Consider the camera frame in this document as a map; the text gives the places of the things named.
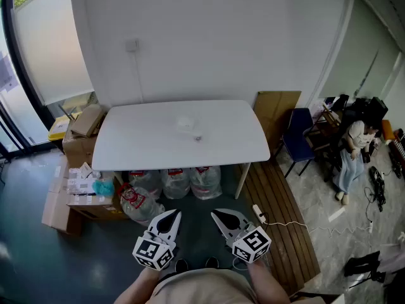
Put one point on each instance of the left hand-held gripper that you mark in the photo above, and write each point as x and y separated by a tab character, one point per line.
153	252

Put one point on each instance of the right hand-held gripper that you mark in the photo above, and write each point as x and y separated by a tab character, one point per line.
251	244

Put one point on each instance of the small white box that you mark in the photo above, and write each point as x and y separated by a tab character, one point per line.
85	169
185	123

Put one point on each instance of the person's right forearm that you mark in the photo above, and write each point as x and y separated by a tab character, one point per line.
269	282

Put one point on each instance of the person's left forearm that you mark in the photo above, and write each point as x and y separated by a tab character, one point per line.
136	285

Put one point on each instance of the white power strip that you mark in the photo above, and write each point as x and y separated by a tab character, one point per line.
259	213

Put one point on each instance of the person's left black shoe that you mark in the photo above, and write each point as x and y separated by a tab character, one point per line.
181	264

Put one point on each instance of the person's black shoe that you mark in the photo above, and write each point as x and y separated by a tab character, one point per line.
212	261
181	264

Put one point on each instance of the person's right black shoe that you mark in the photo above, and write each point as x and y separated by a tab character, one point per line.
212	261

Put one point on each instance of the wooden slatted platform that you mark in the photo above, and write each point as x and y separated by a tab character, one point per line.
278	217

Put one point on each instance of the white table leg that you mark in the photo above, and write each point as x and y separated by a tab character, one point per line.
242	179

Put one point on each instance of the person's beige shirt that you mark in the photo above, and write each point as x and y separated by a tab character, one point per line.
202	287

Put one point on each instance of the teal mesh cloth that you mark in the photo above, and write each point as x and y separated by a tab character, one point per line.
102	187

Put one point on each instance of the labelled cardboard box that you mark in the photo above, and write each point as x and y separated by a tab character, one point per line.
91	206

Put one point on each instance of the flat brown cardboard box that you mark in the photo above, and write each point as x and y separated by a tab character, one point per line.
58	207

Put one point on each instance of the blue chair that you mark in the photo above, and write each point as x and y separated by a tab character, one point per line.
297	138

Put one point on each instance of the large brown cardboard box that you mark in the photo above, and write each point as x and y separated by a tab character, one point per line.
79	149

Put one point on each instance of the brown cardboard sheet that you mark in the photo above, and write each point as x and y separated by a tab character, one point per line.
278	112

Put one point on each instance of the tilted brown cardboard box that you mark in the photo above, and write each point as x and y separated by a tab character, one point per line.
87	120

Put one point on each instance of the black chair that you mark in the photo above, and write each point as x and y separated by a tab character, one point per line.
364	263

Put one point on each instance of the yellow bin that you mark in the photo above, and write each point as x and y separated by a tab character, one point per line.
58	127

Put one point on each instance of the pale pink cloth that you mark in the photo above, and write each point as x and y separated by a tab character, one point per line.
394	253

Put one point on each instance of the striped dark bag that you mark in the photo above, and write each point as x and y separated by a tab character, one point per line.
398	152

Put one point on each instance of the orange box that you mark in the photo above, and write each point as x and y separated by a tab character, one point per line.
387	130

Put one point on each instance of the white roller blind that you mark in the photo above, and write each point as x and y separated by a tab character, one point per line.
47	43

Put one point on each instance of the paper notice on window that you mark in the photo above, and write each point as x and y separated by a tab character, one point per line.
6	74

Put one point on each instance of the white wall switch box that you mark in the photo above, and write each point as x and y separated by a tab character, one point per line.
132	45

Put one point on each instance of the black window frame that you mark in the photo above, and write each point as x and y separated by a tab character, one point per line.
19	74

